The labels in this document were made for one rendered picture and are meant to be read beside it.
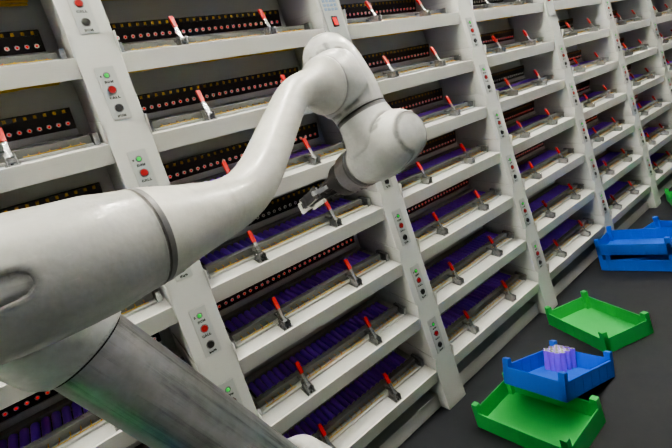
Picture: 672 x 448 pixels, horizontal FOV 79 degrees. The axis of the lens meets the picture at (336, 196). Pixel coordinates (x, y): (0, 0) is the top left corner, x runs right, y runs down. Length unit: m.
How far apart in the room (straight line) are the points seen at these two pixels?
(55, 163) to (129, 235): 0.69
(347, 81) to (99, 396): 0.56
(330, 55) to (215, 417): 0.58
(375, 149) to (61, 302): 0.51
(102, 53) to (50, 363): 0.76
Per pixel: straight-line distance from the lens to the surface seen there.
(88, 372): 0.55
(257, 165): 0.51
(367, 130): 0.72
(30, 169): 1.05
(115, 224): 0.38
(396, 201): 1.40
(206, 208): 0.43
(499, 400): 1.63
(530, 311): 2.06
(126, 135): 1.07
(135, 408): 0.58
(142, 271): 0.39
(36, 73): 1.11
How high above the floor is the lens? 0.97
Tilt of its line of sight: 6 degrees down
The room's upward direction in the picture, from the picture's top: 19 degrees counter-clockwise
